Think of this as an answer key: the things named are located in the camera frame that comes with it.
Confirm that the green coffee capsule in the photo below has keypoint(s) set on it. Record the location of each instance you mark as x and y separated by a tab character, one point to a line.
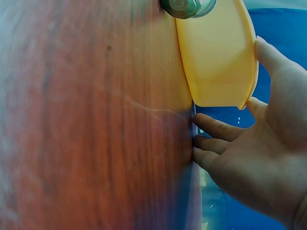
184	8

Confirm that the person's right hand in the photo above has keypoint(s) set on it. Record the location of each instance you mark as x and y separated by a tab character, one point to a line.
268	163

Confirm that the yellow plastic tray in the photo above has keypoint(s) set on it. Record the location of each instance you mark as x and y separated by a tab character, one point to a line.
216	60

